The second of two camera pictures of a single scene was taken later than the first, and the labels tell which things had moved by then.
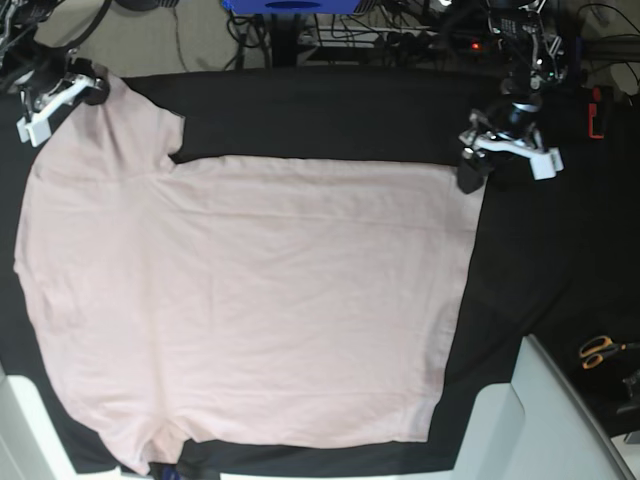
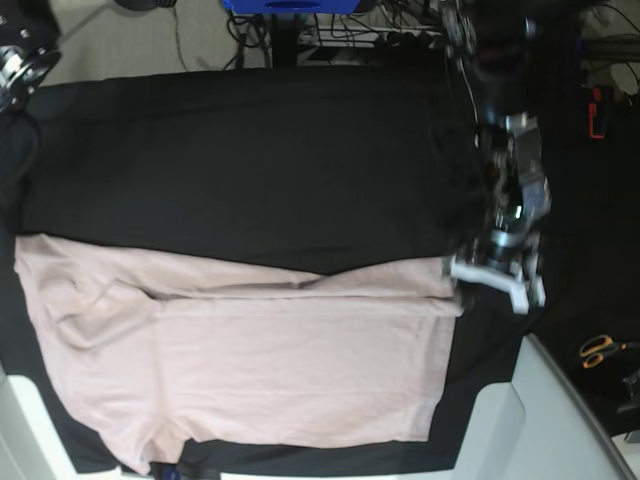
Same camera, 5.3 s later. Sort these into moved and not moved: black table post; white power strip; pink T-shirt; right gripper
Moved: right gripper
Not moved: black table post; pink T-shirt; white power strip
